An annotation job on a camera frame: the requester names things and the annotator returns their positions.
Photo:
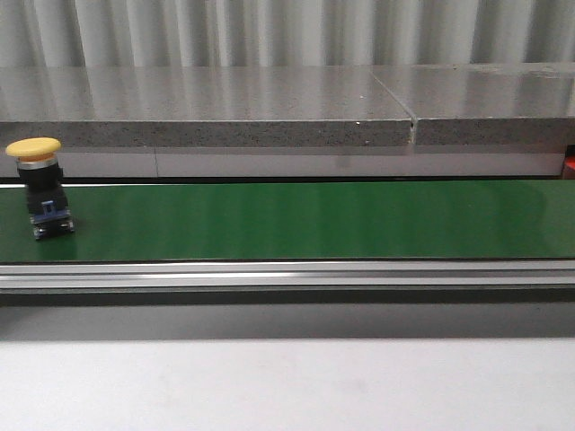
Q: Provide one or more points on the green conveyor belt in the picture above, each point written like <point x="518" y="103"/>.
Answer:
<point x="452" y="219"/>

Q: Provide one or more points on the yellow button dark base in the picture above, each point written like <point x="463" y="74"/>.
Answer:
<point x="39" y="170"/>

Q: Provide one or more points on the grey speckled stone counter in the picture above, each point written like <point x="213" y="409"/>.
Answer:
<point x="159" y="122"/>

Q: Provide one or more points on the orange object at right edge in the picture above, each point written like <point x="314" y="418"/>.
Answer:
<point x="568" y="169"/>

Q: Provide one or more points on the grey pleated curtain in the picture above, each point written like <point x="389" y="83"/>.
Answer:
<point x="284" y="33"/>

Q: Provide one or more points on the aluminium conveyor frame rail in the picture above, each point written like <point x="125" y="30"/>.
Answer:
<point x="291" y="281"/>

